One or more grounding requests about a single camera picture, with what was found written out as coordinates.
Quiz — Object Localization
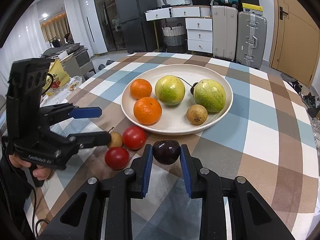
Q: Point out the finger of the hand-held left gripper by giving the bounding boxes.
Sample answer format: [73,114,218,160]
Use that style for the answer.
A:
[49,131,112,157]
[39,103,103,125]

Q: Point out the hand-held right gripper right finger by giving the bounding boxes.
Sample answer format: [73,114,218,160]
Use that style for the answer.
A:
[180,144,295,240]

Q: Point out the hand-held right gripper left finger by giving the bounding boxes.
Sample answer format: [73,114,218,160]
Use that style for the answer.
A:
[37,144,153,240]

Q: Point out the small brown pear with stem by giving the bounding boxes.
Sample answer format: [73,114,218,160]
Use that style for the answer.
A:
[107,127,124,148]

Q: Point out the dark purple plum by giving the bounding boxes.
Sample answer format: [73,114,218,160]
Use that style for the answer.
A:
[152,140,180,165]

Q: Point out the cream round plate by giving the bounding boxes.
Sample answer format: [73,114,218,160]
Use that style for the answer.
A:
[121,64,234,136]

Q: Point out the orange mandarin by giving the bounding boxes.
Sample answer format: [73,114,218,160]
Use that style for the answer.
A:
[130,78,153,100]
[133,97,163,125]

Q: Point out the yellow-green guava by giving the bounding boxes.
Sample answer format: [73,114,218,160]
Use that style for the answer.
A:
[155,75,186,107]
[194,79,226,113]

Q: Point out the dark cherry with stem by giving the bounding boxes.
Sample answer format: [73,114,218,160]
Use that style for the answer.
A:
[175,76,199,96]

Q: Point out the person's left forearm black sleeve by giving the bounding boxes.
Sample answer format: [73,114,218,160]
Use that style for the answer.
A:
[0,155,35,240]

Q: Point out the person's left hand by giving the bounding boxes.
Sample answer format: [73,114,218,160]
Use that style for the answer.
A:
[9,154,52,181]

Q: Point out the red tomato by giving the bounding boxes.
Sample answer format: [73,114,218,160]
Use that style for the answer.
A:
[122,126,147,150]
[104,146,130,170]

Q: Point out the clear snack packet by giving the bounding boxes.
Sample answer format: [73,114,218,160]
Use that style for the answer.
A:
[66,76,83,92]

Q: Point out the yellow snack bag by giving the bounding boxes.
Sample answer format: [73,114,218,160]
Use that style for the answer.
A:
[41,59,70,97]

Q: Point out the white sheer curtain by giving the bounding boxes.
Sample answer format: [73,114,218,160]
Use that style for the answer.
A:
[0,5,50,95]

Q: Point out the pile of grey bedding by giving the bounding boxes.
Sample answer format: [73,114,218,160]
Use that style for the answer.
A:
[41,44,87,58]

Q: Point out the checkered tablecloth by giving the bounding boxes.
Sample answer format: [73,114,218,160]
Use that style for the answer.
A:
[24,52,318,240]

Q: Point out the beige curtain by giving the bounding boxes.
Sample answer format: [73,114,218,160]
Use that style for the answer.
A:
[40,14,70,44]

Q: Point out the white wardrobe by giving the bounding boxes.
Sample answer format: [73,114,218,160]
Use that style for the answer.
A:
[64,0,108,55]

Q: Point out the dark glass-door cabinet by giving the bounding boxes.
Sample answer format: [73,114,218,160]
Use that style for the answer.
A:
[90,0,125,53]

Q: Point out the dark grey refrigerator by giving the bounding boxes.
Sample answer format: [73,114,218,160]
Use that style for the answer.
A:
[113,0,158,54]

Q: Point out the woven laundry basket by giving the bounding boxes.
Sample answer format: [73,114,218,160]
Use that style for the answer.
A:
[161,23,187,53]

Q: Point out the white drawer desk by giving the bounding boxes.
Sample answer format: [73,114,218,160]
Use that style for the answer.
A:
[145,5,213,53]

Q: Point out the pile of shoes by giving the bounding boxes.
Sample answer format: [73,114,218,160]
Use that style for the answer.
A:
[280,72,320,120]

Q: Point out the beige suitcase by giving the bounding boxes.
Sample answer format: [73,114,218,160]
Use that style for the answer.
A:
[212,5,239,61]

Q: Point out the silver suitcase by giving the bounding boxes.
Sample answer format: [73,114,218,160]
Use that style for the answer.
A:
[236,11,268,68]

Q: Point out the black storage bin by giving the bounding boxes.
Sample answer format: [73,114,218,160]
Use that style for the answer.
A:
[190,0,212,7]

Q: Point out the yellow and black shoe box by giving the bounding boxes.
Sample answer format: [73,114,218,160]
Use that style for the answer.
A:
[241,2,263,15]

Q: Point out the wooden door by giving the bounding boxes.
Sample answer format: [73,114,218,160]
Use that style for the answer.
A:
[269,0,320,88]

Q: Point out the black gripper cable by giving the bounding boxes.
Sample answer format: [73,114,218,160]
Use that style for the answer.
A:
[30,186,52,239]

